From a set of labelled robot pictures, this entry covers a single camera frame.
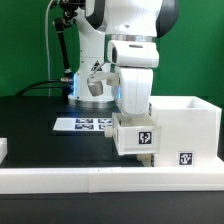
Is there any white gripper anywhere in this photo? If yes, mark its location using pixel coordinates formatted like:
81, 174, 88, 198
107, 40, 159, 117

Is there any white drawer box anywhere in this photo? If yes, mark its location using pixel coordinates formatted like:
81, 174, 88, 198
136, 154, 154, 167
104, 113, 161, 156

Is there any white drawer cabinet frame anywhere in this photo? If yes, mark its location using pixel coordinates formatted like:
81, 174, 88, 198
151, 96, 221, 167

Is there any white front drawer box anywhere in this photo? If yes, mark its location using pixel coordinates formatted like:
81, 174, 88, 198
136, 154, 154, 167

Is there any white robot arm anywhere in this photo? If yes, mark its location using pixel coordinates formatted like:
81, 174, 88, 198
52, 0, 179, 117

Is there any printed marker sheet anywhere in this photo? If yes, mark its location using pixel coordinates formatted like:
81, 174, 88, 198
53, 118, 112, 131

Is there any black cable bundle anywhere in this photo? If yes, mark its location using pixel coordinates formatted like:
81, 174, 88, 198
14, 18, 75, 98

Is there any white thin cable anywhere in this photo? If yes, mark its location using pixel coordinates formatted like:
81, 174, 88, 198
44, 0, 56, 97

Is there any white workspace border frame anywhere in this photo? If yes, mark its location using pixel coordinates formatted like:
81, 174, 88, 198
0, 138, 224, 194

